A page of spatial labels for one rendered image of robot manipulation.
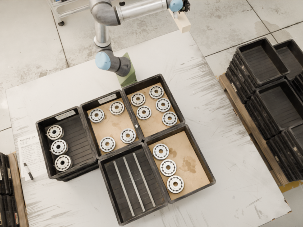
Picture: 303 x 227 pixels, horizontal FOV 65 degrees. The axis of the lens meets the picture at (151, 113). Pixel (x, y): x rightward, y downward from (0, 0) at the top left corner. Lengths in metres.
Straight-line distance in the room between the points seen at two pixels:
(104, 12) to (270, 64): 1.59
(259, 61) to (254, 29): 0.95
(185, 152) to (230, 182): 0.37
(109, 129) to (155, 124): 0.32
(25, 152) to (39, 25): 2.01
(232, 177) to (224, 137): 0.28
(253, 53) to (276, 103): 0.50
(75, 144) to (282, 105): 1.78
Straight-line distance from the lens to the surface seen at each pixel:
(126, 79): 1.82
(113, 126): 1.63
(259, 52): 2.45
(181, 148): 1.56
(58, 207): 1.78
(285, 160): 2.33
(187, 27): 1.69
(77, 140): 1.67
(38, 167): 1.87
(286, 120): 2.35
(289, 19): 3.56
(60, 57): 3.11
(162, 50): 2.04
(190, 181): 1.53
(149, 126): 1.60
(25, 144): 1.96
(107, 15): 1.35
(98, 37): 1.67
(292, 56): 2.85
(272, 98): 2.38
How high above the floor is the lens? 2.35
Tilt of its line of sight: 68 degrees down
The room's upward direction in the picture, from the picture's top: 6 degrees counter-clockwise
